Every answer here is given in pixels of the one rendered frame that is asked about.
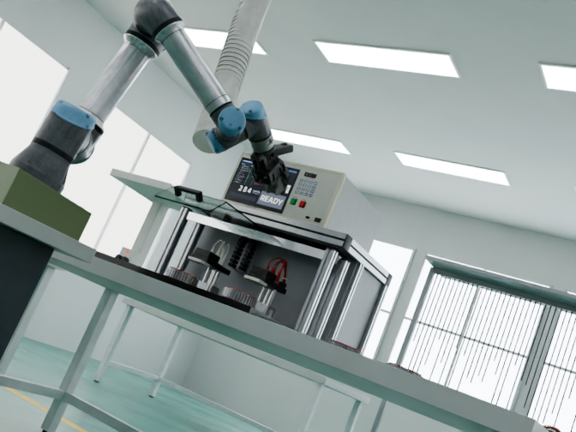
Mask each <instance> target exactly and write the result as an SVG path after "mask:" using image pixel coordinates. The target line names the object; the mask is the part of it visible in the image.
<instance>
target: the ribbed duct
mask: <svg viewBox="0 0 576 432"><path fill-rule="evenodd" d="M271 1H272V0H242V1H240V3H239V4H238V7H239V8H237V10H236V14H235V15H234V16H233V19H232V22H231V26H230V29H229V32H228V34H227V37H226V40H225V44H224V47H223V50H222V52H221V55H220V58H219V62H218V65H217V68H216V70H215V73H214V75H215V77H216V78H217V80H218V81H219V83H220V85H221V86H222V88H224V90H225V92H226V94H227V95H228V97H229V98H230V100H231V102H232V103H233V104H234V106H236V103H237V99H238V95H239V93H240V90H241V86H242V84H243V79H244V76H245V74H246V70H247V68H248V65H249V60H250V58H251V55H252V52H253V49H254V46H255V41H256V39H257V36H258V33H259V32H260V29H261V25H262V22H263V21H264V18H265V16H266V13H267V10H268V8H269V5H270V3H271ZM215 127H216V125H215V124H214V122H213V120H212V119H211V118H210V116H209V115H208V114H207V112H206V110H205V109H204V107H203V108H202V111H201V114H200V117H199V120H198V123H197V125H196V128H195V132H194V134H193V137H192V141H193V143H194V145H195V147H196V148H197V149H199V150H200V151H202V152H204V153H214V152H213V150H212V149H211V148H210V146H209V145H208V143H207V139H206V132H208V131H209V130H210V129H212V128H215Z"/></svg>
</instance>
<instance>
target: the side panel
mask: <svg viewBox="0 0 576 432"><path fill-rule="evenodd" d="M387 290H388V287H387V286H386V285H383V284H382V283H381V282H380V281H379V280H378V279H376V278H375V277H374V276H373V275H372V274H371V273H370V272H368V271H367V270H366V269H365V268H364V265H363V264H362V263H359V262H358V264H357V268H356V271H355V272H354V275H353V278H352V280H351V283H350V286H349V288H348V291H347V292H346V295H345V299H344V302H343V303H342V306H341V308H340V311H339V314H338V317H337V319H336V322H335V323H334V326H333V330H332V332H331V334H330V337H329V339H328V340H330V339H333V340H336V341H338V342H341V343H344V344H345V345H346V346H351V347H354V348H356V349H358V350H360V351H361V352H362V354H364V352H365V349H366V346H367V344H368V342H369V338H370V335H371V334H372V331H373V328H374V326H375V322H376V320H377V317H378V314H379V313H380V310H381V306H382V304H383V301H384V299H385V296H386V294H387Z"/></svg>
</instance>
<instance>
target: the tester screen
mask: <svg viewBox="0 0 576 432"><path fill-rule="evenodd" d="M253 167H254V166H253V163H252V161H250V160H246V159H243V160H242V162H241V164H240V166H239V168H238V171H237V174H236V176H235V178H234V180H233V182H232V184H231V187H230V189H229V192H228V194H227V196H226V197H228V198H232V199H235V200H239V201H244V202H248V203H251V204H255V205H258V206H261V207H267V206H264V205H261V204H257V202H258V199H259V197H260V195H261V192H262V191H266V188H264V186H265V184H264V183H258V181H257V182H255V180H254V177H253V174H252V171H251V169H252V168H253ZM287 170H288V169H287ZM288 172H289V176H290V178H289V183H288V185H290V186H292V184H293V182H294V179H295V177H296V174H297V171H293V170H288ZM239 185H243V186H247V187H250V188H253V189H252V192H251V194H247V193H244V192H240V191H237V190H238V188H239ZM290 189H291V188H290ZM290 189H289V191H290ZM230 191H232V192H236V193H239V194H243V195H249V196H253V197H256V199H255V201H249V200H245V199H242V198H238V197H235V196H232V195H229V193H230ZM267 208H271V209H273V210H277V211H280V212H281V210H282V208H281V210H280V209H277V208H273V207H267Z"/></svg>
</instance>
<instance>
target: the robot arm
mask: <svg viewBox="0 0 576 432"><path fill-rule="evenodd" d="M183 27H184V22H183V20H182V19H181V17H180V16H179V14H178V12H177V11H176V10H175V8H174V7H173V5H172V4H171V2H170V1H169V0H139V2H138V3H137V4H136V6H135V10H134V21H133V23H132V24H131V25H130V27H129V29H128V30H127V31H126V33H125V34H124V35H123V38H124V44H123V46H122V47H121V49H120V50H119V51H118V53H117V54H116V56H114V58H113V59H112V60H111V62H110V63H109V65H108V66H107V68H106V69H105V71H104V72H103V73H102V75H101V76H100V78H98V80H97V81H96V82H95V84H94V85H93V87H92V88H91V90H90V91H89V92H88V94H87V96H86V97H85V98H84V100H82V102H81V103H80V105H79V106H78V107H77V106H75V105H72V104H70V103H69V102H67V101H65V100H61V99H60V100H58V101H57V102H56V104H54V106H52V108H51V111H50V113H49V114H48V116H47V117H46V119H45V120H44V122H43V123H42V125H41V127H40V128H39V130H38V132H37V133H36V135H35V136H34V138H33V140H32V141H31V143H30V144H29V145H28V146H27V147H26V148H25V149H23V150H22V151H21V152H20V153H18V154H17V155H16V156H15V157H14V158H12V160H10V162H9V164H10V165H13V166H16V167H19V168H21V169H22V170H24V171H25V172H27V173H28V174H30V175H32V176H33V177H35V178H37V179H38V180H40V181H41V182H42V183H44V184H46V185H48V186H49V187H51V188H52V189H54V190H56V191H57V192H58V193H60V194H62V192H63V190H64V185H65V183H66V178H67V175H68V171H69V167H70V165H78V164H81V163H84V162H86V161H87V160H88V159H90V157H91V156H92V155H93V152H94V148H95V145H96V143H97V142H98V141H99V139H100V137H101V136H102V134H104V132H105V131H104V126H103V125H104V123H105V121H106V120H107V118H108V117H109V116H110V114H111V113H112V112H113V110H114V109H115V108H116V106H117V104H118V103H119V102H120V100H121V99H122V97H123V96H124V94H126V92H127V91H128V90H129V88H130V86H131V85H132V84H133V82H134V81H135V79H136V78H137V76H138V75H139V74H140V72H141V71H142V70H143V68H144V67H145V66H146V64H147V62H148V61H152V60H156V59H157V57H158V56H159V54H160V53H161V52H163V51H167V53H168V54H169V56H170V57H171V59H172V61H173V62H174V64H176V66H177V68H178V69H179V71H180V72H181V74H182V75H183V77H184V79H185V80H186V82H188V84H189V86H190V87H191V89H192V90H193V92H194V93H195V95H196V97H197V98H198V100H200V102H201V104H202V106H203V107H204V109H205V110H206V112H207V114H208V115H209V116H210V118H211V119H212V120H213V122H214V124H215V125H216V127H215V128H212V129H210V130H209V131H208V132H206V139H207V143H208V145H209V146H210V148H211V149H212V150H213V152H214V153H216V154H219V153H222V152H224V151H227V150H228V149H229V148H231V147H234V146H236V145H237V144H239V143H241V142H243V141H246V140H247V139H249V144H250V146H251V149H252V150H253V153H252V154H251V155H250V158H251V160H252V163H253V166H254V167H253V168H252V169H251V171H252V174H253V177H254V180H255V182H257V181H258V183H264V184H267V188H266V192H267V193H270V192H272V191H273V190H275V189H276V190H275V194H276V195H284V194H285V192H286V190H287V186H288V183H289V178H290V176H289V172H288V170H287V167H285V164H284V162H283V160H282V159H280V158H279V156H280V155H283V154H287V153H292V152H293V145H291V144H288V143H286V142H283V143H280V144H276V145H275V144H274V138H273V134H272V130H271V128H270V125H269V122H268V119H267V113H266V111H265V108H264V106H263V104H262V102H260V101H258V100H250V101H247V102H245V103H243V105H241V106H240V107H239V108H237V107H236V106H234V104H233V103H232V102H231V100H230V98H229V97H228V95H227V94H226V92H225V90H224V88H222V86H221V85H220V83H219V81H218V80H217V78H216V77H215V75H214V74H213V72H212V70H210V68H209V67H208V65H207V63H206V62H205V60H204V59H203V57H202V56H201V54H200V52H198V50H197V49H196V47H195V45H194V43H193V42H192V40H191V39H190V37H189V36H188V34H187V33H186V32H185V30H184V29H183ZM254 173H255V175H256V177H255V175H254Z"/></svg>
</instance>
